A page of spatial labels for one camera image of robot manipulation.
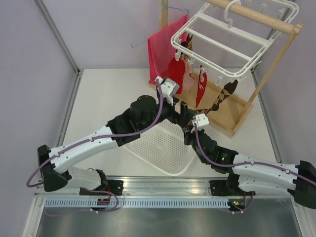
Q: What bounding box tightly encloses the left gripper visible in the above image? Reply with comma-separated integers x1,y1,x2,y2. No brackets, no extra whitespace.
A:
140,95,197,132

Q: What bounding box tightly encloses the red sock with white print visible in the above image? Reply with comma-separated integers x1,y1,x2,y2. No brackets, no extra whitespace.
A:
196,65,208,108

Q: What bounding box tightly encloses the brown argyle sock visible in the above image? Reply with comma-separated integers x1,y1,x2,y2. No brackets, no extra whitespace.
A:
197,80,238,115

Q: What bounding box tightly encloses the white clip drying hanger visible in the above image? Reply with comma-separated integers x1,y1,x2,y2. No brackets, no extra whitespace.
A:
171,0,299,85

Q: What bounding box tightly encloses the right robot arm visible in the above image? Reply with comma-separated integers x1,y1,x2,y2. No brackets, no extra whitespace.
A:
182,115,316,209

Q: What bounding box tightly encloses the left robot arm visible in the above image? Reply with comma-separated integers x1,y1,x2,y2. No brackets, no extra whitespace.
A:
38,95,196,195

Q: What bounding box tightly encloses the pink sock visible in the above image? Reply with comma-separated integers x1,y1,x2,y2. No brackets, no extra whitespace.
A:
182,60,195,92

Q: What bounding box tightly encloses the white perforated plastic basket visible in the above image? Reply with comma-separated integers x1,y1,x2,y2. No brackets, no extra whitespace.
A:
124,120,196,176

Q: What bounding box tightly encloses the plain red sock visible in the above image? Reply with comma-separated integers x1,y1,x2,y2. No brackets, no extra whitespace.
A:
168,57,185,94

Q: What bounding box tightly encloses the wooden drying rack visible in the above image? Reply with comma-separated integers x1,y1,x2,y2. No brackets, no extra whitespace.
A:
150,0,301,138

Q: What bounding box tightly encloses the pink cloth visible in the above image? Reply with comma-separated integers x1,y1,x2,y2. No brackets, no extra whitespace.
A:
148,15,189,84

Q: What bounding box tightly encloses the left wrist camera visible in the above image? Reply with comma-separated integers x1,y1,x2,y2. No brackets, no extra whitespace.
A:
155,77,180,105

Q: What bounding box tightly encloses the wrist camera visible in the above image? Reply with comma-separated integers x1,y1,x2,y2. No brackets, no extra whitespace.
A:
155,77,180,105
192,113,209,129

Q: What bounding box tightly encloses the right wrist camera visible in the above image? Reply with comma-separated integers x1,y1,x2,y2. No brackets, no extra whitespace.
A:
192,113,209,129

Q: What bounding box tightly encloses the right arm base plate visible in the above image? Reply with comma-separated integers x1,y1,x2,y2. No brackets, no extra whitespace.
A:
208,180,239,197

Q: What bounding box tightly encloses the aluminium mounting rail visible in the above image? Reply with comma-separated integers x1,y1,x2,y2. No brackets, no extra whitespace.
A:
34,175,301,197

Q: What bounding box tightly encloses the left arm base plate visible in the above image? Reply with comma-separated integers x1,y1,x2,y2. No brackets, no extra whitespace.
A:
79,180,124,196

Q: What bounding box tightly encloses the blue wire hanger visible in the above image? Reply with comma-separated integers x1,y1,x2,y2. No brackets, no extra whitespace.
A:
130,0,190,48

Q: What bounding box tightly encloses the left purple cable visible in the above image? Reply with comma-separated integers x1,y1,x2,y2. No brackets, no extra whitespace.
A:
26,82,164,189

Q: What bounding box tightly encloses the slotted cable duct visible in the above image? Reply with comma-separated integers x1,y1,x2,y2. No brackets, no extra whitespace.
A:
44,197,230,209

